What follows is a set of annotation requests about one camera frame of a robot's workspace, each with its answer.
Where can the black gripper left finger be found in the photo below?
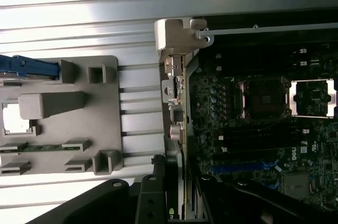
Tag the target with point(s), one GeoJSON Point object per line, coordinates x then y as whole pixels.
{"type": "Point", "coordinates": [151, 200]}

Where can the green motherboard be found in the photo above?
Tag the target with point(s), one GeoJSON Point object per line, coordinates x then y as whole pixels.
{"type": "Point", "coordinates": [264, 155]}

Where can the grey plastic parts rack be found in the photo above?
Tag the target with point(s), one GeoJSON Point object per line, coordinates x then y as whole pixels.
{"type": "Point", "coordinates": [100, 118]}

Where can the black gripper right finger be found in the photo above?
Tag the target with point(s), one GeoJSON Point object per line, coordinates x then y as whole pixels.
{"type": "Point", "coordinates": [219, 203]}

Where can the CPU socket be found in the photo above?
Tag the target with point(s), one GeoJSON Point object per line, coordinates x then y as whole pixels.
{"type": "Point", "coordinates": [264, 100]}

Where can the green RAM stick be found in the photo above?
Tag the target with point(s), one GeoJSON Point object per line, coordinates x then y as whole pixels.
{"type": "Point", "coordinates": [39, 148]}

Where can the metal socket cover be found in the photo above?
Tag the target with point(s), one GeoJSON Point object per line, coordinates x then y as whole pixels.
{"type": "Point", "coordinates": [311, 97]}

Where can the open black PC case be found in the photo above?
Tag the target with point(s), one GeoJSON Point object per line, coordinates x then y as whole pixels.
{"type": "Point", "coordinates": [171, 33]}

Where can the silver CPU chip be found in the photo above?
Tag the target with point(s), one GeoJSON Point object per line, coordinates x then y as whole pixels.
{"type": "Point", "coordinates": [14, 118]}

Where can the blue expansion slot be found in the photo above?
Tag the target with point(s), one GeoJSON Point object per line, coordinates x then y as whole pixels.
{"type": "Point", "coordinates": [237, 168]}

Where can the hard disk with blue carrier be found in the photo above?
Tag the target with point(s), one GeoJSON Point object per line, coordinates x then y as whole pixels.
{"type": "Point", "coordinates": [26, 66]}

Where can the grey chipset heatsink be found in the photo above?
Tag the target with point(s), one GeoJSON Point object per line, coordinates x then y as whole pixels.
{"type": "Point", "coordinates": [297, 185]}

